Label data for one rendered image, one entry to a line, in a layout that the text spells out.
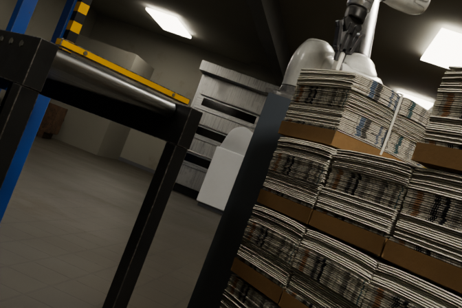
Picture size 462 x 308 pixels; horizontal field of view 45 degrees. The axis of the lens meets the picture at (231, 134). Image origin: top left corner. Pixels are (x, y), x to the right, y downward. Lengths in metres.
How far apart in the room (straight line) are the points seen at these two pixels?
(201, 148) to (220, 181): 1.31
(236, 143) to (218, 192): 0.78
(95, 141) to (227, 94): 3.10
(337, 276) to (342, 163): 0.30
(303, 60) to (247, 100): 7.39
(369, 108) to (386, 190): 0.37
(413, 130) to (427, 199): 0.55
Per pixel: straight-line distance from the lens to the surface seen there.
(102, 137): 11.36
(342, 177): 1.51
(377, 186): 1.41
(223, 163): 8.44
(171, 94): 1.61
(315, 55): 2.21
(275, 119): 2.14
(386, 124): 1.74
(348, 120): 1.65
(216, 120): 9.59
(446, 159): 1.29
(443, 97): 1.37
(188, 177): 9.59
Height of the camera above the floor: 0.67
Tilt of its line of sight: 3 degrees up
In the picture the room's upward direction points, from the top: 21 degrees clockwise
